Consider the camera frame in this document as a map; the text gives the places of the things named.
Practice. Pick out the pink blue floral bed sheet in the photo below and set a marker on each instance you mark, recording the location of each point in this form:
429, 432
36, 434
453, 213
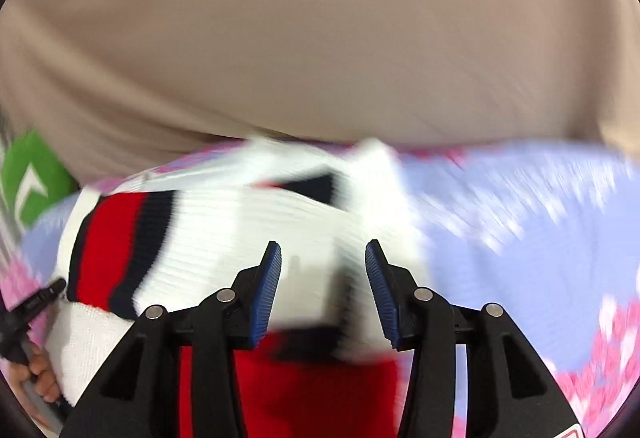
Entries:
510, 238

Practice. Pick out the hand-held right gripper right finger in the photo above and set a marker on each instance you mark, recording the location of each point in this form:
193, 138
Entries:
376, 289

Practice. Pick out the person's left hand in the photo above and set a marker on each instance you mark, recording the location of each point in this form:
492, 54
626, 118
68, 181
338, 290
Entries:
42, 375

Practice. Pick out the green cushion white mark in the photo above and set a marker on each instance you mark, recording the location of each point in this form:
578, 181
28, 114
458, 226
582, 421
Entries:
31, 178

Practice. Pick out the white knit sweater red stripes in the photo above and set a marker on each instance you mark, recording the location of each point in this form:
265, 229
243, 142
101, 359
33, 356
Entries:
210, 228

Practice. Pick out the beige curtain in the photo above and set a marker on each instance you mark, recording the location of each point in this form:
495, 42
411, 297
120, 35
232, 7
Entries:
320, 28

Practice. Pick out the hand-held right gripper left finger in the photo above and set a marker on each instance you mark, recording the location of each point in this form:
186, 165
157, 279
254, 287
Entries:
266, 289

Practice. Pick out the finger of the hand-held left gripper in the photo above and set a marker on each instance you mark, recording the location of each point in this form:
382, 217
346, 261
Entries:
27, 305

